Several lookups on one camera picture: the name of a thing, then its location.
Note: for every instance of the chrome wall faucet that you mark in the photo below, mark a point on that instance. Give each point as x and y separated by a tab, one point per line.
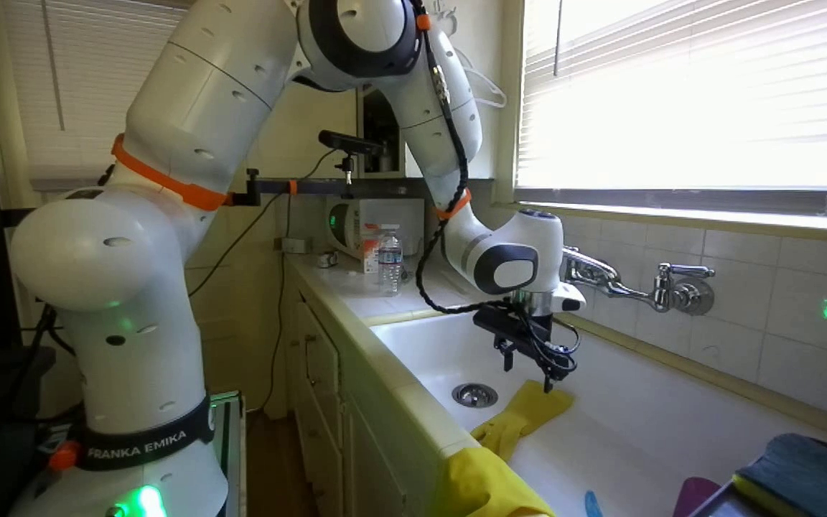
681	287

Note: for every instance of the white wall outlet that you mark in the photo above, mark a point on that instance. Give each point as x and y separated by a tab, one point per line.
295	244

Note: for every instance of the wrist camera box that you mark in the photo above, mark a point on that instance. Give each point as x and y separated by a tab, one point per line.
569	299

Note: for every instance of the yellow cloth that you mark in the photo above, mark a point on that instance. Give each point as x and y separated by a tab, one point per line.
489	482
530	409

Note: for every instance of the white window blind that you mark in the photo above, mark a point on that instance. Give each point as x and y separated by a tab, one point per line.
690	96

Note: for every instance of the white clothes hanger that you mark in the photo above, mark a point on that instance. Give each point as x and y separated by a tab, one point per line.
489	86

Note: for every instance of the cream kitchen cabinet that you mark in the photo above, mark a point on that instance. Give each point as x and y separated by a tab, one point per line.
338	411

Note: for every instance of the yellow cloth on sink edge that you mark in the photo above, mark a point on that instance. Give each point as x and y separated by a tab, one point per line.
489	482

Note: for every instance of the green framed rack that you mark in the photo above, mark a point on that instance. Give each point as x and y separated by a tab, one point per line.
228	448

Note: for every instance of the metal sink drain strainer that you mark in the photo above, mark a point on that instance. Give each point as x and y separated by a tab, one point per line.
476	393

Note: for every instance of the white porcelain sink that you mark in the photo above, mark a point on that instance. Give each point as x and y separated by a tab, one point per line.
624	432

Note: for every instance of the black horizontal rail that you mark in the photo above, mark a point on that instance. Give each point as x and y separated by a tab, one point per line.
357	187

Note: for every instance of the white blind beside door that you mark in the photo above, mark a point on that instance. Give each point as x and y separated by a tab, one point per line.
88	76

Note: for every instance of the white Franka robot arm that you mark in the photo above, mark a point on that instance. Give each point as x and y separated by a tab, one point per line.
146	267

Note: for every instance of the round white green-lit object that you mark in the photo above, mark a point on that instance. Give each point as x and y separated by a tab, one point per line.
345	225

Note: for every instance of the black camera on stand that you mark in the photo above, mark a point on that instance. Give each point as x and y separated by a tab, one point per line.
345	145

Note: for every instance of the clear water bottle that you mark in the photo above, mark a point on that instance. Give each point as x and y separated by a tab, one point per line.
388	258

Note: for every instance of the blue brush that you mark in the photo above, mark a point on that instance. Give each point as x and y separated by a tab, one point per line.
594	503

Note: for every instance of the teal cloth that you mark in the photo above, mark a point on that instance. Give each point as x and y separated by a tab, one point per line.
802	468

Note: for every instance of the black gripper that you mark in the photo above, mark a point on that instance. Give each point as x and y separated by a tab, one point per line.
523	326

